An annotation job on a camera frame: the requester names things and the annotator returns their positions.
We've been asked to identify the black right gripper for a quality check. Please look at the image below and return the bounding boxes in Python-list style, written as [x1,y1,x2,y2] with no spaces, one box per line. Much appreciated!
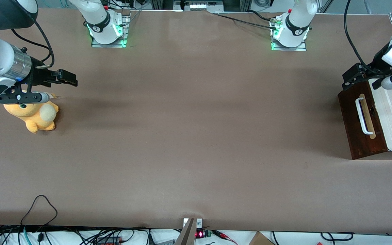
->
[28,59,78,93]

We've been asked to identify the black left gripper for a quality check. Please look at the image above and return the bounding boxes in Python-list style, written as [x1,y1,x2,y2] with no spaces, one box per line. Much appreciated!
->
[342,43,392,90]

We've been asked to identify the white drawer handle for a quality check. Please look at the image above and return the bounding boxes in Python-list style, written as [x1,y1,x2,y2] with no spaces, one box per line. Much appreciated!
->
[355,97,373,135]

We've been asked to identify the dark wooden drawer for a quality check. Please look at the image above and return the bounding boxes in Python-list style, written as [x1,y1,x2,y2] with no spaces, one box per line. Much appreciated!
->
[338,79,389,160]

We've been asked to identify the orange plush toy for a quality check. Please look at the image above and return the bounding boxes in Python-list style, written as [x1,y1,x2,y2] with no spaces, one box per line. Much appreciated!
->
[4,93,60,134]

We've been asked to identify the black box with red parts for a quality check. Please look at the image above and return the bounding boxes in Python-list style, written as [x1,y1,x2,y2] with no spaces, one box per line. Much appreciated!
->
[95,236,123,245]

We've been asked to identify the brown cardboard piece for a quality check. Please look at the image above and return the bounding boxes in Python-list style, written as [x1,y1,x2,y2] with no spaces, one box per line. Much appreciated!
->
[249,231,277,245]

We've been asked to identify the red clip leads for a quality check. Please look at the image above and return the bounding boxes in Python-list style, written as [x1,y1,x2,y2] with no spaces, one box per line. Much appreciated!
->
[212,230,238,245]

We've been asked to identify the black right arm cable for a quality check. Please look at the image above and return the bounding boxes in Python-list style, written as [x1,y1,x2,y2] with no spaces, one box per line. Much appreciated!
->
[11,20,55,68]

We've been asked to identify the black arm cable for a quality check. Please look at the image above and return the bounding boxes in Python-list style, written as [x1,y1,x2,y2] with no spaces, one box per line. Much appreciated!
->
[11,20,55,68]
[343,0,387,76]

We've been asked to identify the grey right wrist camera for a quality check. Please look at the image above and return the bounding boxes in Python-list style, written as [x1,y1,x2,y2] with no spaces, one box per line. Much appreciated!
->
[0,91,50,104]

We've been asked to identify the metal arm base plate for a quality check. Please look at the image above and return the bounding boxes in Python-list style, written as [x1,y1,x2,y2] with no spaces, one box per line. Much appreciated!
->
[91,10,130,48]
[271,15,307,52]

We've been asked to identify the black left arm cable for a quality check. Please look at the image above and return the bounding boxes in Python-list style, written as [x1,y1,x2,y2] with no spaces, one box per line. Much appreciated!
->
[343,0,387,76]

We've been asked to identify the thick black base cable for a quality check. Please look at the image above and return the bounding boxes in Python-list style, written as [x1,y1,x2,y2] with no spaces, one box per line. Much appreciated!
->
[247,10,273,22]

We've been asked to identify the looped black cable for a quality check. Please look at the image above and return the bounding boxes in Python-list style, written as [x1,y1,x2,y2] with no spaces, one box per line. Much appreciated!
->
[20,195,58,226]

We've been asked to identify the thin black table cable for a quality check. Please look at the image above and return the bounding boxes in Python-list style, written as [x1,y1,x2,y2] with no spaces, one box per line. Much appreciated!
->
[213,13,279,30]

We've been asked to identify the black cable on white ledge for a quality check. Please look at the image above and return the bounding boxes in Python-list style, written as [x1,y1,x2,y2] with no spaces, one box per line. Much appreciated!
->
[320,232,355,242]

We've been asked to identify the wooden camera post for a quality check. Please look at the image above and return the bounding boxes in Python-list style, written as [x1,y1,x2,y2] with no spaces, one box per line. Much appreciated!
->
[175,218,197,245]

